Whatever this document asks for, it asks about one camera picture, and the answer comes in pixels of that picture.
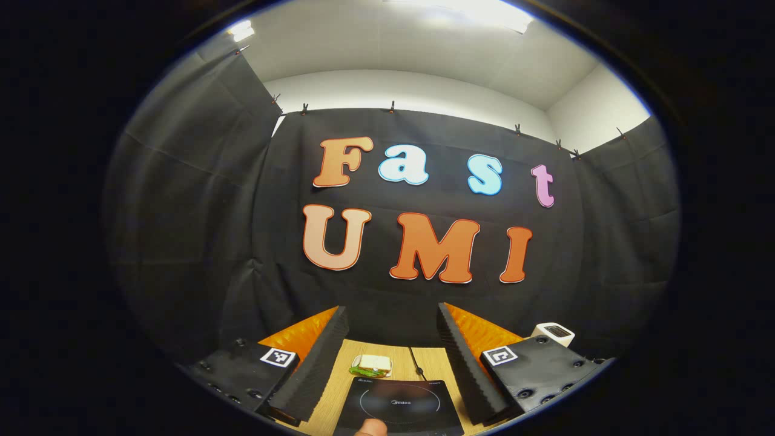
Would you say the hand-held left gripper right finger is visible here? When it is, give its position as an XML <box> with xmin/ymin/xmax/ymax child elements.
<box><xmin>437</xmin><ymin>302</ymin><xmax>609</xmax><ymax>426</ymax></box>

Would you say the black induction cooktop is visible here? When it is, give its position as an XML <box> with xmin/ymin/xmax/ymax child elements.
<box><xmin>332</xmin><ymin>377</ymin><xmax>466</xmax><ymax>436</ymax></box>

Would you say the large ceiling light panel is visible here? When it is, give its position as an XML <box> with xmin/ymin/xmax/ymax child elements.
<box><xmin>387</xmin><ymin>0</ymin><xmax>533</xmax><ymax>34</ymax></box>

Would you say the white toaster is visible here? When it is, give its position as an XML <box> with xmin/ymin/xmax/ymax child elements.
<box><xmin>532</xmin><ymin>322</ymin><xmax>576</xmax><ymax>348</ymax></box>

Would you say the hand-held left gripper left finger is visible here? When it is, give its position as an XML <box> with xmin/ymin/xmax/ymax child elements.
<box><xmin>182</xmin><ymin>305</ymin><xmax>351</xmax><ymax>424</ymax></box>

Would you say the sandwich with lettuce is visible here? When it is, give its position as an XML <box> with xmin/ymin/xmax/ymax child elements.
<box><xmin>349</xmin><ymin>354</ymin><xmax>393</xmax><ymax>378</ymax></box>

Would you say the black backdrop cloth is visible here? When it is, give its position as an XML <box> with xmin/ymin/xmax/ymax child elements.
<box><xmin>103</xmin><ymin>45</ymin><xmax>682</xmax><ymax>364</ymax></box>

